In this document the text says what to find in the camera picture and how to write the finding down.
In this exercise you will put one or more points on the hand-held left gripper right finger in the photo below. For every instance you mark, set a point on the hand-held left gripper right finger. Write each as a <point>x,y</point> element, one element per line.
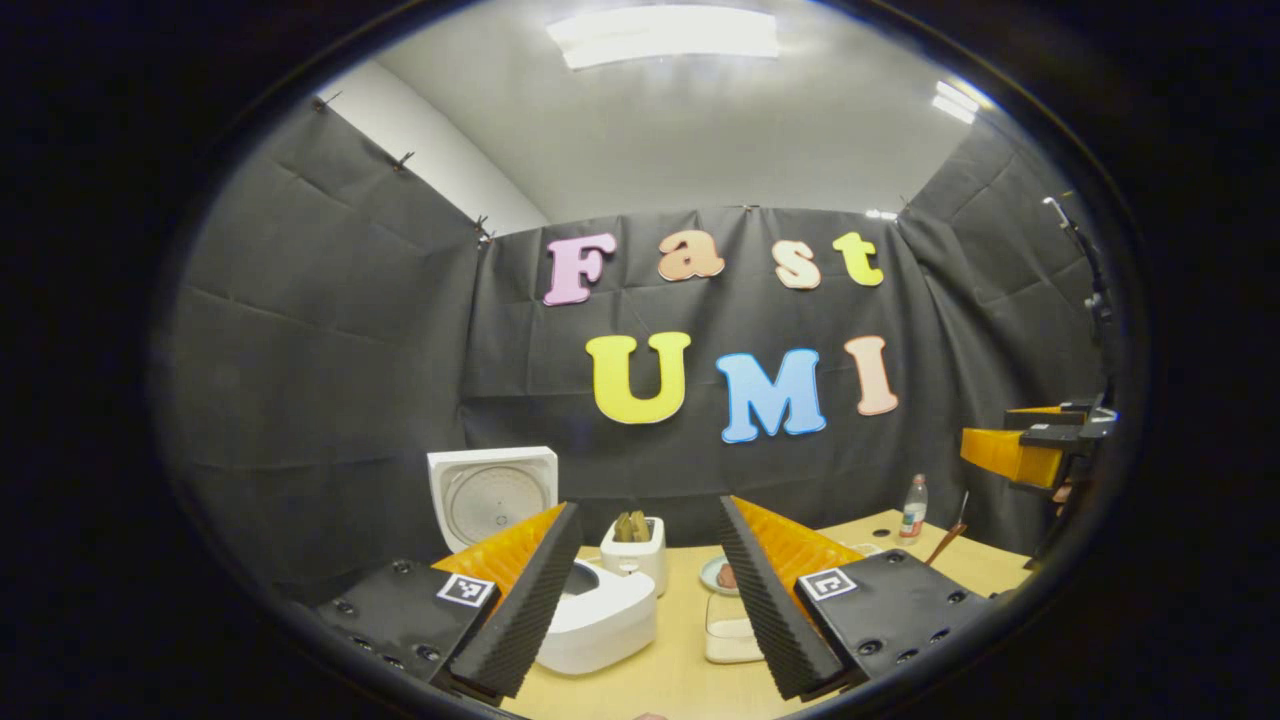
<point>775,610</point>

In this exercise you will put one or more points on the large ceiling light panel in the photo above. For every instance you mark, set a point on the large ceiling light panel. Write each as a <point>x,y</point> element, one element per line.
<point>660,35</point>

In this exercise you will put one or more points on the white rice cooker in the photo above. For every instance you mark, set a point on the white rice cooker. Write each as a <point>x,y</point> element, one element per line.
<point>600,630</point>

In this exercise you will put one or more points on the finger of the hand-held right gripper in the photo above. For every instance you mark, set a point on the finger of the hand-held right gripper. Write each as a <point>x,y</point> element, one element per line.
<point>1060,415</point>
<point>1015,455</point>

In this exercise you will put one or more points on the red meat slice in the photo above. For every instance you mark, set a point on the red meat slice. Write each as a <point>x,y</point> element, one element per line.
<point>727,576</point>

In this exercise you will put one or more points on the clear glass rice container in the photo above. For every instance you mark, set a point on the clear glass rice container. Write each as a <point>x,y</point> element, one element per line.
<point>730,620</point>

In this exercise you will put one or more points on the pale green plate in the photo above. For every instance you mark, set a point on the pale green plate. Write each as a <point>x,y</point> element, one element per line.
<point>708,578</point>

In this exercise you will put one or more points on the small ceiling light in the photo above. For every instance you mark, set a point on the small ceiling light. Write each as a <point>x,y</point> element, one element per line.
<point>955,100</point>

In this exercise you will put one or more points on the clear plastic water bottle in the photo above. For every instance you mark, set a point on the clear plastic water bottle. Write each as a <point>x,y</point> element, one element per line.
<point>912,510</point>

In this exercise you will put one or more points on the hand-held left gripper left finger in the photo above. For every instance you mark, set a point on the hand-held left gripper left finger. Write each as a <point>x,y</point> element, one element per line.
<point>530,610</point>

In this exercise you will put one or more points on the brown wooden spoon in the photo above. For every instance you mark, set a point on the brown wooden spoon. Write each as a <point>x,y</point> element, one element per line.
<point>945,545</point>

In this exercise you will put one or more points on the white toaster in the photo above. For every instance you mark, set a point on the white toaster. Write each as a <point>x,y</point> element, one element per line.
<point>635,565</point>

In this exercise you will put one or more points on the brown bread slice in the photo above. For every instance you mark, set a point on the brown bread slice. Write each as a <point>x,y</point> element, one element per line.
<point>622,528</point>
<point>641,527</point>

